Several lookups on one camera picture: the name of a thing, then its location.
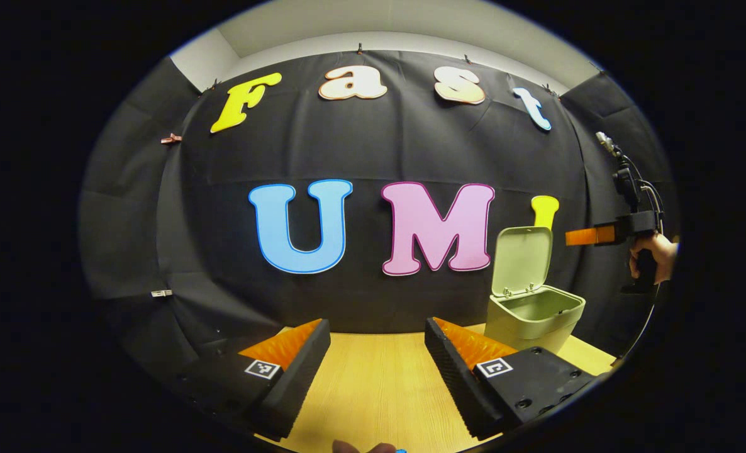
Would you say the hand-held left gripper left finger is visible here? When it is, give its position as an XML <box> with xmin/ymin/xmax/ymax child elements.
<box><xmin>178</xmin><ymin>318</ymin><xmax>333</xmax><ymax>441</ymax></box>

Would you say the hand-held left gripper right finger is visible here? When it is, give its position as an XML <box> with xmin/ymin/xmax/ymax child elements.
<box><xmin>425</xmin><ymin>316</ymin><xmax>600</xmax><ymax>441</ymax></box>

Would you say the green desktop garbage bin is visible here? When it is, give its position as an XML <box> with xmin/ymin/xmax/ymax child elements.
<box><xmin>484</xmin><ymin>225</ymin><xmax>586</xmax><ymax>354</ymax></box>

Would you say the wooden desktop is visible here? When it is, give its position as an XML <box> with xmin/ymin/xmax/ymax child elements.
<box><xmin>253</xmin><ymin>324</ymin><xmax>618</xmax><ymax>453</ymax></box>

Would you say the black backdrop cloth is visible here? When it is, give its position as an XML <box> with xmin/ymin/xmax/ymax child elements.
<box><xmin>79</xmin><ymin>49</ymin><xmax>679</xmax><ymax>391</ymax></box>

